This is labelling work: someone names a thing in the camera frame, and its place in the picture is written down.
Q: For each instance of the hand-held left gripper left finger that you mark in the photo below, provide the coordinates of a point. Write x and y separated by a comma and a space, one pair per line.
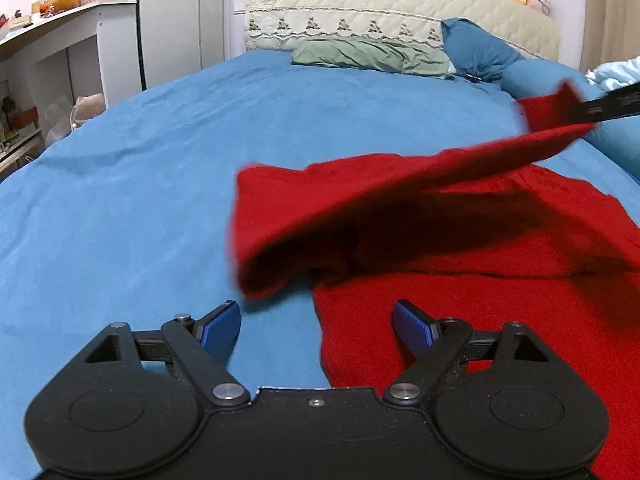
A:
223, 329

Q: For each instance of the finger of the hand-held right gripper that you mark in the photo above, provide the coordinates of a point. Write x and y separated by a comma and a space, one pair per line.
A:
607, 105

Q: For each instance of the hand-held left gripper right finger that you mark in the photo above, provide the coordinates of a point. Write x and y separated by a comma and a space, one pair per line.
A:
411, 329

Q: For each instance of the red knit sweater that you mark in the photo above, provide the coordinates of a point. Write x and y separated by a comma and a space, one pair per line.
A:
450, 310

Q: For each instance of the light blue crumpled cloth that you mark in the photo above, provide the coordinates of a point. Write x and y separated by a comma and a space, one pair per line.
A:
617, 74

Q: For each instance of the blue rolled duvet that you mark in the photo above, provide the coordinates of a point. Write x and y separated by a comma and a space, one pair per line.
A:
615, 140

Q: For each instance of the beige curtain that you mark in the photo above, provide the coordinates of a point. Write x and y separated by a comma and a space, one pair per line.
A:
612, 10

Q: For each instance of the dark blue pillow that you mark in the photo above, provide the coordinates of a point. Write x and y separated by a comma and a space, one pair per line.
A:
477, 50

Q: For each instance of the green pillow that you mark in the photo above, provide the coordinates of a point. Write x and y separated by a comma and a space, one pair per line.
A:
370, 55

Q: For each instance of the beige bag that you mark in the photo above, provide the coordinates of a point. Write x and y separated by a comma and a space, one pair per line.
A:
90, 107

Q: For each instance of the clear plastic bag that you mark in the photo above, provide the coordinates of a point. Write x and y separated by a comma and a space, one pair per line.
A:
56, 119

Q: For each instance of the white and grey wardrobe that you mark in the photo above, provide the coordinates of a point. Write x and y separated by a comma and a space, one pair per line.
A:
175, 15

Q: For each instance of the white desk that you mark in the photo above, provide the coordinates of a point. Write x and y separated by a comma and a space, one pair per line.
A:
85, 22

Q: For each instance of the orange jars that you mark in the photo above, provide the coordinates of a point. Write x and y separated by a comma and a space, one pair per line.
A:
62, 2

